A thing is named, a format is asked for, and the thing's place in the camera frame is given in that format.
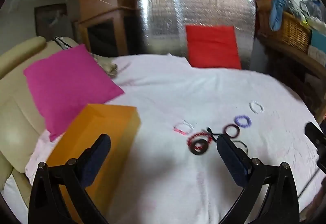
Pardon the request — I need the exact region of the wooden shelf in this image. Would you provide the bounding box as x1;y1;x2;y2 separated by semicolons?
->
257;33;326;117

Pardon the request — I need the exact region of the black white striped cloth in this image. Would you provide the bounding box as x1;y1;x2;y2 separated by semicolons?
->
53;37;73;49

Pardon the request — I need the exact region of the red pillow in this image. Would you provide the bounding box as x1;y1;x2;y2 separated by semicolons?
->
185;25;242;70

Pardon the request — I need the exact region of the beige patterned cloth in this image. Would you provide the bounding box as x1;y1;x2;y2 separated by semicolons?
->
92;53;119;78

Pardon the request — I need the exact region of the red bead bracelet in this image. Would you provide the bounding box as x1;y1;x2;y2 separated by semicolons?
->
187;132;213;149

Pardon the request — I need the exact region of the wicker basket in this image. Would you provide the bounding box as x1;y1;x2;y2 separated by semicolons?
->
258;10;312;54

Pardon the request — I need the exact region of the white blanket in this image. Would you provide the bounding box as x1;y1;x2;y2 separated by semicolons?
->
25;53;321;224

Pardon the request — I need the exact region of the black ring bracelet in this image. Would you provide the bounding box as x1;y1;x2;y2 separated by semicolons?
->
190;139;208;155

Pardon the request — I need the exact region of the blue cloth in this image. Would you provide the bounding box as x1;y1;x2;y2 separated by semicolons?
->
269;0;289;32

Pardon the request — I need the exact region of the beige sofa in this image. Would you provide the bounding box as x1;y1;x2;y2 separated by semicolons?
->
0;36;84;224

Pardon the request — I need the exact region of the light pink sheet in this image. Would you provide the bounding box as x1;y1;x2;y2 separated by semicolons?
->
25;131;63;185

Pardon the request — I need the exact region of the silver foil insulation panel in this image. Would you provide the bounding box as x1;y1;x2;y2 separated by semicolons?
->
136;0;256;70

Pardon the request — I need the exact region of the gold bangle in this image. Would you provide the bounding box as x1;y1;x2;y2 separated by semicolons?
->
233;140;249;154

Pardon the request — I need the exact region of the clear plastic bag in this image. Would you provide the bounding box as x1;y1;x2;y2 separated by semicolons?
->
299;0;324;22

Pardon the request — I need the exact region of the dark maroon ring bracelet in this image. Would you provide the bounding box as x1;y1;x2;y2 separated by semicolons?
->
224;124;240;138

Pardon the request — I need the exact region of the blue cardboard box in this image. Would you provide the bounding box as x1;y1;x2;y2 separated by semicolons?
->
311;29;326;49

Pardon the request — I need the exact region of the black hair tie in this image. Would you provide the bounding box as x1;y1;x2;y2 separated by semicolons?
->
207;127;223;141

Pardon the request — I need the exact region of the pink clear bead bracelet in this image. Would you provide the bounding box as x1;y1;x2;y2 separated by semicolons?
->
174;121;194;135

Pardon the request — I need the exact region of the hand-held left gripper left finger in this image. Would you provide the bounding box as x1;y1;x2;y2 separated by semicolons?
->
28;134;112;224

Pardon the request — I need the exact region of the orange box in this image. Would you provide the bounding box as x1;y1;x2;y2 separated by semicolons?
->
47;104;141;224

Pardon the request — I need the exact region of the white bead bracelet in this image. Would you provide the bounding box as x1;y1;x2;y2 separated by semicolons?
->
250;101;263;114

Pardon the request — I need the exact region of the pink pillow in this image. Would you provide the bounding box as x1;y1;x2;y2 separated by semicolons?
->
23;44;125;141

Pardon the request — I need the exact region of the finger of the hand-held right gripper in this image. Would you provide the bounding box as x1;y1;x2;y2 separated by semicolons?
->
305;122;326;147

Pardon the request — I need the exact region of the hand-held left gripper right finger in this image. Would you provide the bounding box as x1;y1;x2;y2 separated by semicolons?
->
216;134;300;224

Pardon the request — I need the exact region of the purple bead bracelet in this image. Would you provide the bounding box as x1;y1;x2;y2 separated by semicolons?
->
235;115;252;128

